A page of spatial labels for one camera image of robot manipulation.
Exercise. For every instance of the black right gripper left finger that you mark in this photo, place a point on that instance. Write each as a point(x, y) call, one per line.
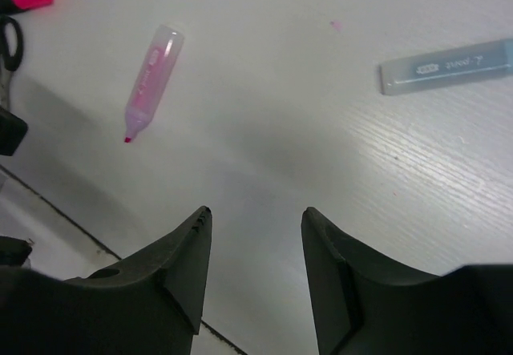
point(148, 303)

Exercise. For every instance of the small black scissors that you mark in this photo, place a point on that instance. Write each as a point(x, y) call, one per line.
point(12, 51)

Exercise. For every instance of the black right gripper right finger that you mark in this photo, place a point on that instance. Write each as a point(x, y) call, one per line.
point(364, 302)

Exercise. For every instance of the blue translucent highlighter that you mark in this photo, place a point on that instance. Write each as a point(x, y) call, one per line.
point(468, 64)

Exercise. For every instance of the pink translucent highlighter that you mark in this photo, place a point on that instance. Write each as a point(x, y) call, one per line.
point(152, 80)

